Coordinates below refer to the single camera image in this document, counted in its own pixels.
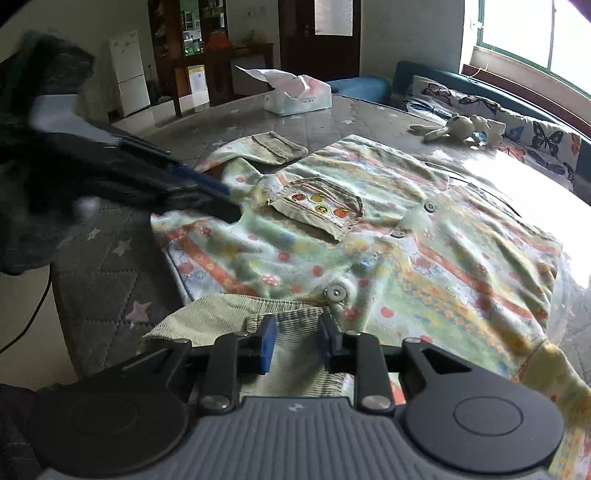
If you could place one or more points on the orange object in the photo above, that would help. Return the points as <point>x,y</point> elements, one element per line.
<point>218,41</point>

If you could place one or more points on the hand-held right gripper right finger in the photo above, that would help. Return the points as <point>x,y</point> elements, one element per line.
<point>326,344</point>

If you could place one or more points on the blue cushioned stool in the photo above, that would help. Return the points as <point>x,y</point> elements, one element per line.
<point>360,87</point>

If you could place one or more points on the white refrigerator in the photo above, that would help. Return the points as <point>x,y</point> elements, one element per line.
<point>131,78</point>

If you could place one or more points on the grey star-quilted mattress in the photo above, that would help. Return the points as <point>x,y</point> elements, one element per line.
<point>115,286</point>

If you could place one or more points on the blue upholstered bed frame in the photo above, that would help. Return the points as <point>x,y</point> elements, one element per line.
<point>415,69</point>

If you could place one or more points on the butterfly print pillow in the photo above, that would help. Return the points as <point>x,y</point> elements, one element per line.
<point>545,138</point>

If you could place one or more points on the dark wooden door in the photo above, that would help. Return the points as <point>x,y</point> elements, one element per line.
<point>295,46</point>

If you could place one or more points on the floral child's shirt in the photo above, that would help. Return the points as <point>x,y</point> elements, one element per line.
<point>415,240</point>

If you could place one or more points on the dark wooden cabinet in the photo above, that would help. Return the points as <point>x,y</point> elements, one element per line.
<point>217,64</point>

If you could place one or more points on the white tissue box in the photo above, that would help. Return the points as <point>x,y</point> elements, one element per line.
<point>295,94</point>

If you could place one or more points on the green framed window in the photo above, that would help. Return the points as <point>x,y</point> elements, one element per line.
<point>531,32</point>

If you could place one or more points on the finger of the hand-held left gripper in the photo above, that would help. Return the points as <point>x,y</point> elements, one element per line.
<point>203,181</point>
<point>207,206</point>

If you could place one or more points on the white plush rabbit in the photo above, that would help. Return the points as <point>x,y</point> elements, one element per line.
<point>455,127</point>

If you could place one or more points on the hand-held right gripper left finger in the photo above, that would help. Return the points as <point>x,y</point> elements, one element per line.
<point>268,342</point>

